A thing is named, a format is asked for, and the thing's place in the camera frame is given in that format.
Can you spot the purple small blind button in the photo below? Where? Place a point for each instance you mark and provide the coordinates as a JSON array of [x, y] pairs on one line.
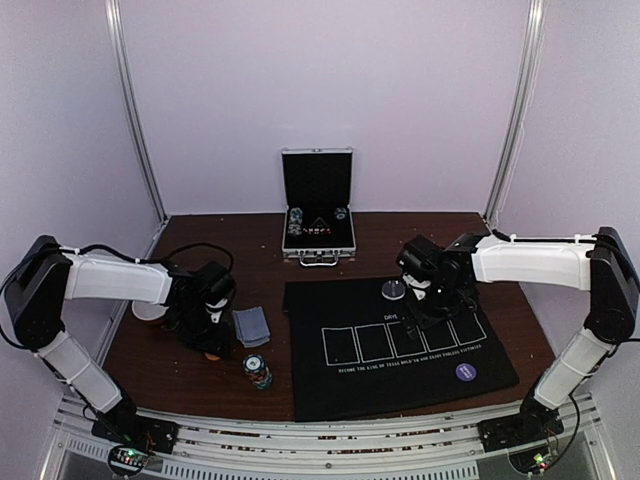
[[466, 372]]

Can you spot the chips row in case left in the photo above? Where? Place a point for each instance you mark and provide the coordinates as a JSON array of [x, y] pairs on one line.
[[295, 220]]

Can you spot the chips in case right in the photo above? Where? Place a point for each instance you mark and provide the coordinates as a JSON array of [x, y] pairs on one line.
[[341, 213]]

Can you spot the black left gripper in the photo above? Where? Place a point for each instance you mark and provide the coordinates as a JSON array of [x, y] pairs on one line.
[[219, 343]]

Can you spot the aluminium frame post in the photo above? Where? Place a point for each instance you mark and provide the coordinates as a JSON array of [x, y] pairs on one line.
[[515, 128], [116, 32]]

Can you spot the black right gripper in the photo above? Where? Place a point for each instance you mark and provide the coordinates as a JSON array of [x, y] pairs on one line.
[[435, 314]]

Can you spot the stack of poker chips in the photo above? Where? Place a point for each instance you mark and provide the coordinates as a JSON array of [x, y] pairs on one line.
[[258, 371]]

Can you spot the right aluminium frame post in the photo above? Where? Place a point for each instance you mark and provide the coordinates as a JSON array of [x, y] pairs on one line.
[[515, 128]]

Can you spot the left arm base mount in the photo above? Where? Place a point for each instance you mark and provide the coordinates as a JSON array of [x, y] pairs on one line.
[[137, 447]]

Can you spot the left aluminium frame post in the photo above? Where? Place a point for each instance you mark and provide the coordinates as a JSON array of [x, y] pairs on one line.
[[116, 32]]

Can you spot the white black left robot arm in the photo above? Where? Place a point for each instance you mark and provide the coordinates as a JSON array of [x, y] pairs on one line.
[[190, 303]]

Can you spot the aluminium frame rail front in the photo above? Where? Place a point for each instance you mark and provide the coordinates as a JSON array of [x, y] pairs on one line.
[[438, 446]]

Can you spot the white red bowl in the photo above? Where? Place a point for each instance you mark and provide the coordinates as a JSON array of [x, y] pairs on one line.
[[152, 314]]

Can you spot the grey playing card deck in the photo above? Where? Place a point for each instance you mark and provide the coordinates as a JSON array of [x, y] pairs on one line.
[[251, 327]]

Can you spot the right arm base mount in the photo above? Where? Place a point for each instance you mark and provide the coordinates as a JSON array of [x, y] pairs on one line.
[[522, 435]]

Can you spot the black poker table mat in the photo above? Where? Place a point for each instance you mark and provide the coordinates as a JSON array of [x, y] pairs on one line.
[[353, 357]]

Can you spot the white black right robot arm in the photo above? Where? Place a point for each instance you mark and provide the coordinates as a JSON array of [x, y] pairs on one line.
[[441, 284]]

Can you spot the aluminium poker case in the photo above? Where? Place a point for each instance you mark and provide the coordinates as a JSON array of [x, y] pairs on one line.
[[318, 181]]

